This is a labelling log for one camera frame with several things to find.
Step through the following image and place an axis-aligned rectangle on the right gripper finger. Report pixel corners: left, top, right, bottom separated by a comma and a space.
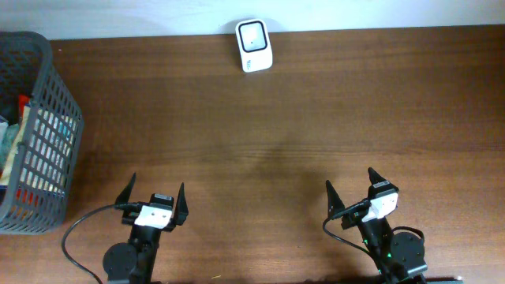
368, 167, 386, 185
325, 180, 346, 219

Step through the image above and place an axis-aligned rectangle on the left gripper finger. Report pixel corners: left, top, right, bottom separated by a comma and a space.
174, 183, 189, 226
114, 173, 137, 205

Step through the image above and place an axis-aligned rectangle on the cream snack bag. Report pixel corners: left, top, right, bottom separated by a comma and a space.
20, 110, 77, 194

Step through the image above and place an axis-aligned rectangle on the light teal wipes packet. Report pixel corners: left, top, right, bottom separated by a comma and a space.
1, 124, 20, 170

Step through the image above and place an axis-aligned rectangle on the orange pasta bag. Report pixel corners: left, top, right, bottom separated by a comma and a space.
18, 94, 30, 119

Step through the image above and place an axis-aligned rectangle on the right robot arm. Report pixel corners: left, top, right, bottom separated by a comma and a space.
322, 167, 428, 283

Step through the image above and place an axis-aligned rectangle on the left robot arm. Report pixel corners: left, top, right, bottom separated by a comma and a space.
103, 176, 189, 284

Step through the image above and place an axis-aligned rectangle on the grey plastic mesh basket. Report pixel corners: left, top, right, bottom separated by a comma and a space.
1, 32, 84, 235

